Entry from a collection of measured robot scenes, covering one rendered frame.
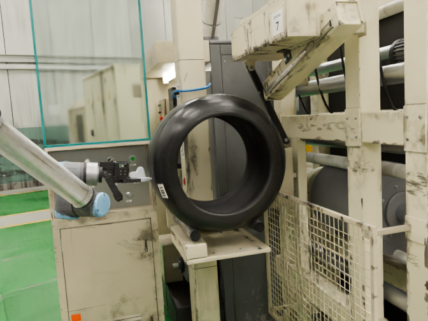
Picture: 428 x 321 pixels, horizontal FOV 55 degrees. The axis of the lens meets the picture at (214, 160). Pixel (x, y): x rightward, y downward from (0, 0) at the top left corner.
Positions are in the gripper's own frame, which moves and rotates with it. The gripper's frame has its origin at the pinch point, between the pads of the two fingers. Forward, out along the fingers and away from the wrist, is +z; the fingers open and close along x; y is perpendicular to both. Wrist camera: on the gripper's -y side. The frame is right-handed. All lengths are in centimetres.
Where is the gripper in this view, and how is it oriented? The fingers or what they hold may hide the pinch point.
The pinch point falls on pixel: (148, 180)
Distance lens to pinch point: 170.9
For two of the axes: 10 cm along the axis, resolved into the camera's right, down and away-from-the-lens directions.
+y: 0.6, -10.0, -0.8
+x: -2.8, -0.9, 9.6
